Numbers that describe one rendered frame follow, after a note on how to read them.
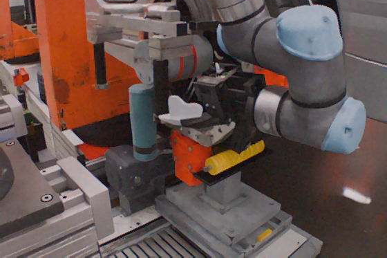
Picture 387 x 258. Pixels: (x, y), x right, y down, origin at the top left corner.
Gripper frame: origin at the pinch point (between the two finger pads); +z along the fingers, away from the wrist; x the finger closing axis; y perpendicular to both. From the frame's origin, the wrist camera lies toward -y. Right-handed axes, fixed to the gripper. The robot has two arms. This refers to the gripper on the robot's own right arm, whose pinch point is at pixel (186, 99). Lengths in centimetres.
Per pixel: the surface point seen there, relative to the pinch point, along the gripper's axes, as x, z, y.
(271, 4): -34.4, -0.3, 7.4
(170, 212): -2, 47, -68
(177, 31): -7.2, 5.1, 11.7
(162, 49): -3.4, 7.2, 9.2
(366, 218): -69, -13, -115
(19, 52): -18, 265, -8
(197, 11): -15.2, 6.1, 13.0
